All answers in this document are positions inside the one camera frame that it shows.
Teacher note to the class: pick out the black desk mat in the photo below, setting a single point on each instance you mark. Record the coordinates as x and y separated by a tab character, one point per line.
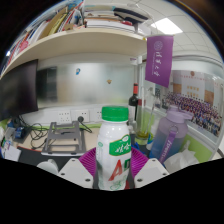
36	160

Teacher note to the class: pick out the dark wine bottle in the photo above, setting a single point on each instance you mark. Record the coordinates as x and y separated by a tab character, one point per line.
133	103

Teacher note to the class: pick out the group photo poster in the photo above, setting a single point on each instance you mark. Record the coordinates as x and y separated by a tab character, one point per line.
196	100

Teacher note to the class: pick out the black computer monitor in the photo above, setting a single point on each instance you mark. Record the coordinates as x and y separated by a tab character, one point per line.
18	90

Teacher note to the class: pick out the wall shelf unit with books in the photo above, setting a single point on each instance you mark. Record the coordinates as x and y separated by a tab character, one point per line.
83	41

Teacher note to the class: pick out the white drink bottle green cap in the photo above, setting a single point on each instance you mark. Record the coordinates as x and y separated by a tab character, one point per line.
113	140

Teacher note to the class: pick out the white wall power outlets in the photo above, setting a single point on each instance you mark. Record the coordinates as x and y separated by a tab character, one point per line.
71	115

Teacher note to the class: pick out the purple pennant flag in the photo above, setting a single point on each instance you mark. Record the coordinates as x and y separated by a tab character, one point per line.
159	60

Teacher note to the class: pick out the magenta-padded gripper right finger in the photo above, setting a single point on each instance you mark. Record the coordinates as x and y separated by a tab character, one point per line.
151	171

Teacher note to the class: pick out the ceiling light panels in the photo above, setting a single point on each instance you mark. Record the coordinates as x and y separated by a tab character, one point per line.
166	26

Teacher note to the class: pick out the grey metal laptop stand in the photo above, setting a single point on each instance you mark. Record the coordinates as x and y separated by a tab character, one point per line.
63	150

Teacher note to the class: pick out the small blue electronic box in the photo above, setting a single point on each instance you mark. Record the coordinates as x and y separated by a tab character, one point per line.
19	132

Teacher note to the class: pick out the white tissue pack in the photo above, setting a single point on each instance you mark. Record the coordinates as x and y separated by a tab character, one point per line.
181	158

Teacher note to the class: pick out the tall clear glass vase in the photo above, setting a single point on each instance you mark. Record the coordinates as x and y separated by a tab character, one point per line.
143	135

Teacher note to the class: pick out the open white paper notebook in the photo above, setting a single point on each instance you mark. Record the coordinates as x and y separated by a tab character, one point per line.
11	154

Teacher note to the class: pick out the purple translucent water bottle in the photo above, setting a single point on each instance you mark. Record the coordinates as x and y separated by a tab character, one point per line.
170	136

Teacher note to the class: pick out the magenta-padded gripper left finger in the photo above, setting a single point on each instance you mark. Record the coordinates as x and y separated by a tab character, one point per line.
75	171

